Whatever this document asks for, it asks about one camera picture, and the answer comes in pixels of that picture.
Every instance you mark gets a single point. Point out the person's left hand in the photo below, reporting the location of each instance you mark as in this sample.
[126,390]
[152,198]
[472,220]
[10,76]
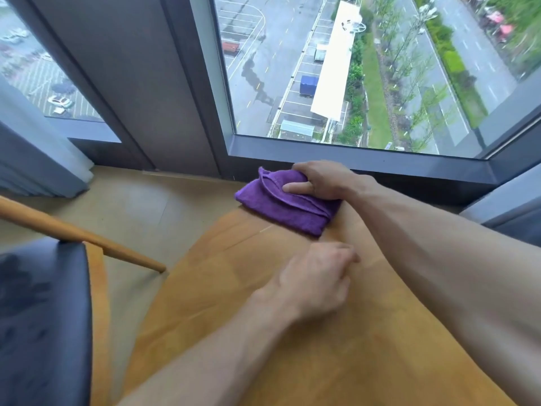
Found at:
[308,283]

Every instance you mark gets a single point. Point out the person's right hand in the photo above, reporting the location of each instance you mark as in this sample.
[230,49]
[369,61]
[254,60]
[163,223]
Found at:
[334,181]

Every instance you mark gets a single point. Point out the person's right thumb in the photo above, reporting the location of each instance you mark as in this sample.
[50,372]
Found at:
[298,188]

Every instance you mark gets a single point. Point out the person's left fingers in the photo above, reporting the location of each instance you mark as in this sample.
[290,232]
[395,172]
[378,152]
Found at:
[338,255]

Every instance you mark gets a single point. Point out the purple microfibre cloth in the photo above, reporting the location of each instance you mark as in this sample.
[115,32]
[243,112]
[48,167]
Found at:
[291,207]

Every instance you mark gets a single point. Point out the person's left forearm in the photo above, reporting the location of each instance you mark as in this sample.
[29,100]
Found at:
[211,359]

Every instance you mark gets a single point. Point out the person's right forearm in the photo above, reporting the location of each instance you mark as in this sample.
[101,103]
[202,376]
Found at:
[456,270]

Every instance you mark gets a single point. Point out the grey sheer curtain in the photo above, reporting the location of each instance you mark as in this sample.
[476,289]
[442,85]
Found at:
[34,152]

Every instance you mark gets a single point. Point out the wooden chair with black cushion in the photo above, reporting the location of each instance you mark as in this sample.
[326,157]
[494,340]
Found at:
[42,312]

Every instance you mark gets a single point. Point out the dark grey window frame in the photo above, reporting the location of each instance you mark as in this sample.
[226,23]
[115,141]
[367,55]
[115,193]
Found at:
[177,80]

